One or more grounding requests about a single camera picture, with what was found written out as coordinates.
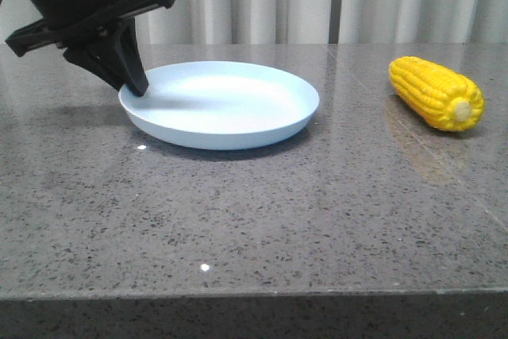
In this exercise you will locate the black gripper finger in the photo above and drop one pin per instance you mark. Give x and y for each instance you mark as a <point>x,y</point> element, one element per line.
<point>93,63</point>
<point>121,57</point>

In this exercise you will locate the light blue round plate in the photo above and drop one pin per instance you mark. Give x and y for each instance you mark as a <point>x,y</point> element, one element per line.
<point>221,105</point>

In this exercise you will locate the yellow corn cob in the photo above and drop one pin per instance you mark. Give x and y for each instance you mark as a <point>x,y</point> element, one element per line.
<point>446,99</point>

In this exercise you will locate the white pleated curtain left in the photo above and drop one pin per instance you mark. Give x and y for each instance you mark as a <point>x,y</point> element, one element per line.
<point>237,22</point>

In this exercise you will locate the white pleated curtain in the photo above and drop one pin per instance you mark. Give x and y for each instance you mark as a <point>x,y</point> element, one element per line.
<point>237,22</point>
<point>429,21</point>

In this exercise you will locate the white pleated curtain right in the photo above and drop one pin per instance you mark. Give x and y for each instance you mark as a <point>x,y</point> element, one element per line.
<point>429,21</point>

